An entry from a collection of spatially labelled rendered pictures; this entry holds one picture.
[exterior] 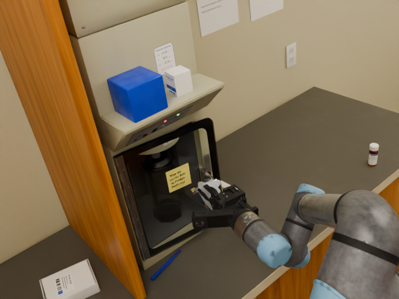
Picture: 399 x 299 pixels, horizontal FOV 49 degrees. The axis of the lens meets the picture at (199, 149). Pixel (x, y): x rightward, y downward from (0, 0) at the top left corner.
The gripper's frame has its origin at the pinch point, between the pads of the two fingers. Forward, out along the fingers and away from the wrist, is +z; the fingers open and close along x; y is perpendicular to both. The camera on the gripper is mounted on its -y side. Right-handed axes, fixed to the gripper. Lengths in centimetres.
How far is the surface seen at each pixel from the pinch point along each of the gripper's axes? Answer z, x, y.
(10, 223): 44, -15, -54
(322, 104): 48, -26, 95
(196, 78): 6.7, 31.0, 7.8
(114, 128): -1.6, 30.2, -20.4
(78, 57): 8, 46, -22
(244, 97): 62, -14, 59
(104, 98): 5.6, 35.0, -18.9
